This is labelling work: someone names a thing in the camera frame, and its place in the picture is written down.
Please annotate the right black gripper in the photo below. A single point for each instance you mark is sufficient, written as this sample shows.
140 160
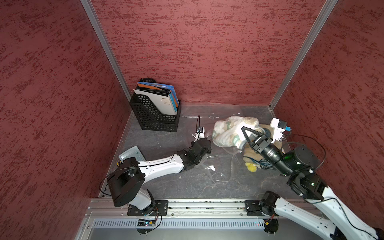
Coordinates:
263 141

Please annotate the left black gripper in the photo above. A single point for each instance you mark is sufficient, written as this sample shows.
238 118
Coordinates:
209 150

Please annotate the cream green striped blanket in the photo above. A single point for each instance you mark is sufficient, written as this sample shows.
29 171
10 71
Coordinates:
227 133

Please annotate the clear plastic vacuum bag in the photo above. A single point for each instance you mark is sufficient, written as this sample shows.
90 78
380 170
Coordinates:
230 151

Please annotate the beige orange blue patterned blanket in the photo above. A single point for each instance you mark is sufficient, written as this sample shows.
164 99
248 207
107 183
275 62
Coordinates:
260 149

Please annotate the orange white checkered blanket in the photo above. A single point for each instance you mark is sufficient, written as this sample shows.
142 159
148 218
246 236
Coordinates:
252 167

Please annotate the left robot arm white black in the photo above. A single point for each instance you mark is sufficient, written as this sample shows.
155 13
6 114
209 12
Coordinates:
125 183

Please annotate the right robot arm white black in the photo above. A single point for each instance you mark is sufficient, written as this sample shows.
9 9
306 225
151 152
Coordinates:
340 222

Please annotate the blue folder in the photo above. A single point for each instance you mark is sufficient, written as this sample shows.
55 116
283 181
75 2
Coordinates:
161 86

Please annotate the black mesh file holder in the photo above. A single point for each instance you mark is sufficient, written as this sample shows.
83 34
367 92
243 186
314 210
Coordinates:
148 115

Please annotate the white booklet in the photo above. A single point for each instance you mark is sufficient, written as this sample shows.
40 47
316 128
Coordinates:
161 101

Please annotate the grey desk calculator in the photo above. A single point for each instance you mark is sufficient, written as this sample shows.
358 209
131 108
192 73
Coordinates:
133 152

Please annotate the orange folder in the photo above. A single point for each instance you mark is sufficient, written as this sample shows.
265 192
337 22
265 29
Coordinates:
150 87

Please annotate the right corner aluminium profile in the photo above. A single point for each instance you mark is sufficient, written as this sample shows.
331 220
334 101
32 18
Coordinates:
317 26

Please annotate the corner aluminium profile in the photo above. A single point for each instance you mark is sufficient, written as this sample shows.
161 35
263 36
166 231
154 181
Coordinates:
96 24
317 26

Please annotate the left corner aluminium profile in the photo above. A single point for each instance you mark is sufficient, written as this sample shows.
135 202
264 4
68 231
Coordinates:
96 24

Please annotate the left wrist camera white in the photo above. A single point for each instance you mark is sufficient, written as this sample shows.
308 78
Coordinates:
200 133

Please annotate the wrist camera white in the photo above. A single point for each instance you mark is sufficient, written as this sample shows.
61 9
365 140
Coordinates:
200 133
279 127

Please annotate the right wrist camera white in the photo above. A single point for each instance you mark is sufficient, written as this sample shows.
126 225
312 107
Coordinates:
279 127

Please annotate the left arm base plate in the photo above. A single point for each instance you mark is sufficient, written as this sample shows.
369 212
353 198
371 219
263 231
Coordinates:
156 207

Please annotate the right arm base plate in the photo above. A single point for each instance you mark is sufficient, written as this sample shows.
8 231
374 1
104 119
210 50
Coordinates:
255 209

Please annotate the aluminium front rail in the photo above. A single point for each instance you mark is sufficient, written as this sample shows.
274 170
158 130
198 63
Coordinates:
177 209

